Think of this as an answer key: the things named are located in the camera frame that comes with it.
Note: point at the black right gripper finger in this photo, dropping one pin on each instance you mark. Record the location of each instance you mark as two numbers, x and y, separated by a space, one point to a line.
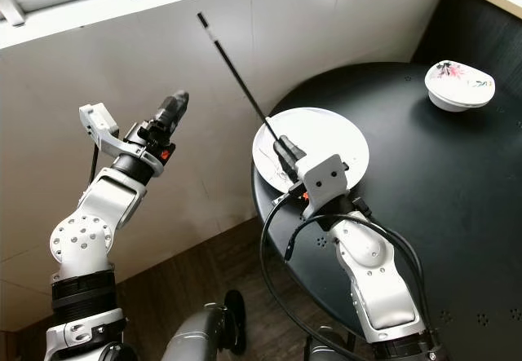
285 155
295 156

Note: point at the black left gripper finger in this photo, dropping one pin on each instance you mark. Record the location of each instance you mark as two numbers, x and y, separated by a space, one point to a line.
171 108
181 117

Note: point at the white floral plate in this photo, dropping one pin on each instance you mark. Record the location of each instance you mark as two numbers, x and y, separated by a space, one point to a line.
334 137

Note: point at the black chopstick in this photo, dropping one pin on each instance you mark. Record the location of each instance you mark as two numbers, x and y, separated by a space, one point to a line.
232 69

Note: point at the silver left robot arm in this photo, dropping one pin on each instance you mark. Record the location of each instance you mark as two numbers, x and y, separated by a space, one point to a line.
81 239

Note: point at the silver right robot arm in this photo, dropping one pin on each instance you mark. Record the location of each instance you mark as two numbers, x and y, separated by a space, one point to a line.
371 251

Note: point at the black round table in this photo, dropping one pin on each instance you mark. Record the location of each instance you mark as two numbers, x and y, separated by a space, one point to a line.
440 198

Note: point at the grey right robot leg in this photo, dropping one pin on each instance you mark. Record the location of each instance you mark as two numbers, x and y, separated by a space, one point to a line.
330 346

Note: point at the grey robot leg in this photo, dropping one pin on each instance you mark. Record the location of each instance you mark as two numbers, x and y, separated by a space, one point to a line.
196 336
330 346

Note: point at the small white floral bowl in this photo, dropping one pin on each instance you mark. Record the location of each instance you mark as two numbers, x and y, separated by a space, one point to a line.
459 90

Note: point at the grey left robot leg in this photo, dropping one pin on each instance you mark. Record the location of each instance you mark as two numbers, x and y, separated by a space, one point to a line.
196 336

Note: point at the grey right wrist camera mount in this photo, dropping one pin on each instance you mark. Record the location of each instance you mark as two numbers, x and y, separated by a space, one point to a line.
326 180

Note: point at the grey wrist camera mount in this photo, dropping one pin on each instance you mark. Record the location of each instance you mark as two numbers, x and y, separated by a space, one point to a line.
98 123
326 180

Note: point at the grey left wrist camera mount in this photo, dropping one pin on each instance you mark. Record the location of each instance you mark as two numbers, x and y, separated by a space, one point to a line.
98 123

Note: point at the white window frame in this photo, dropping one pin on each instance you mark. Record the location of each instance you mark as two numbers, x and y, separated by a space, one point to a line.
114 11

